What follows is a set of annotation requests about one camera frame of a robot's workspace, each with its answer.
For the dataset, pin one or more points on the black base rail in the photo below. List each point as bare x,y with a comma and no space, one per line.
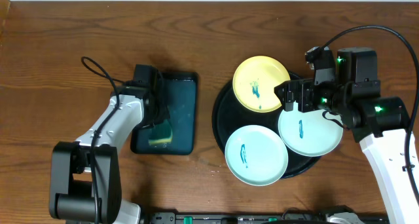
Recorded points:
172,218

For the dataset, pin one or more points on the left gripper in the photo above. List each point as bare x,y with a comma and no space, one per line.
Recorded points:
158,107

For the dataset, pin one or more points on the pale green plate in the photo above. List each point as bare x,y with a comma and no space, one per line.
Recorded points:
310,134
256,155

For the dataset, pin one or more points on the yellow plate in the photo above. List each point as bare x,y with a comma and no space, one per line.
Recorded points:
254,81

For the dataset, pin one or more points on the pale green plate front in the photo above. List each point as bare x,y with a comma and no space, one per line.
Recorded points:
256,155

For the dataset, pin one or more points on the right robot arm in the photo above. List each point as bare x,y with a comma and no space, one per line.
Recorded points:
347,85

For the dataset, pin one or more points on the green yellow sponge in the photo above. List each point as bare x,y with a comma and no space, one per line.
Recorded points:
161,133

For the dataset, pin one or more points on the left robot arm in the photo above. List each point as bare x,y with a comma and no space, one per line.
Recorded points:
85,184

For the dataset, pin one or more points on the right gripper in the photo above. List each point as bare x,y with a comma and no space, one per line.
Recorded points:
305,88

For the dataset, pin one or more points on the dark rectangular tray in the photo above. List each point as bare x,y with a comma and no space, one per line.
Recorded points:
181,89

